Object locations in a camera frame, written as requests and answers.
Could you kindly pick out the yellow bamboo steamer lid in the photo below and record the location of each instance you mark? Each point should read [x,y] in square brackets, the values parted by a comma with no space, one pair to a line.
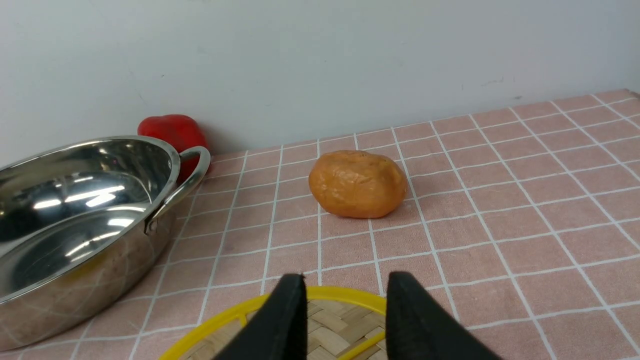
[342,324]

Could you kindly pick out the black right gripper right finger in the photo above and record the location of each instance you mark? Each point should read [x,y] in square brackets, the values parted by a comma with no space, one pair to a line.
[417,327]

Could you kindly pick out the stainless steel pot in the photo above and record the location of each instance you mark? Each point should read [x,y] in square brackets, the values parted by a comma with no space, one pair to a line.
[82,224]

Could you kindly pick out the red bell pepper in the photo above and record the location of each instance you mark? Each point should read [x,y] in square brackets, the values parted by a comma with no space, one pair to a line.
[178,130]

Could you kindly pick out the pink checkered tablecloth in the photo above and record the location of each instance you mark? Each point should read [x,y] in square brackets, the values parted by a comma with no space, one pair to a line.
[522,222]

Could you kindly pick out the orange potato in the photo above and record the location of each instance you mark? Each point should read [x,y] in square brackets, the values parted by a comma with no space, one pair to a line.
[357,184]

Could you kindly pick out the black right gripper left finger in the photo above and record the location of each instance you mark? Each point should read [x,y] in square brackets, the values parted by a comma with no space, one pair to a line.
[278,330]

